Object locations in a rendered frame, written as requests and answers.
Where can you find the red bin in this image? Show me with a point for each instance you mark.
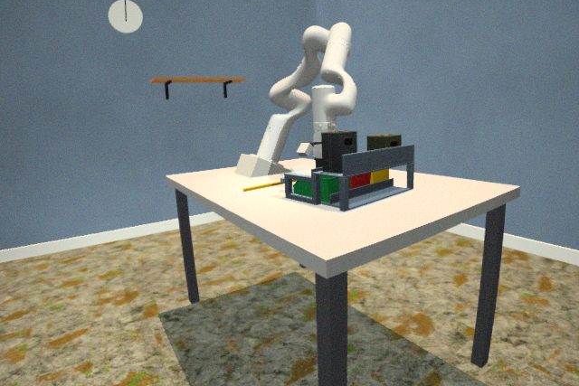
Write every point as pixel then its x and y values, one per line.
pixel 360 180

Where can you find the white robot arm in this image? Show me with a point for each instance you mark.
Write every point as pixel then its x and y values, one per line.
pixel 325 103

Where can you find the dark grey metal shelf rack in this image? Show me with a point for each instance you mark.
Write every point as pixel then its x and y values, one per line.
pixel 353 165

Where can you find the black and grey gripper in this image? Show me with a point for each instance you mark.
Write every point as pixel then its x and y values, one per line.
pixel 317 149

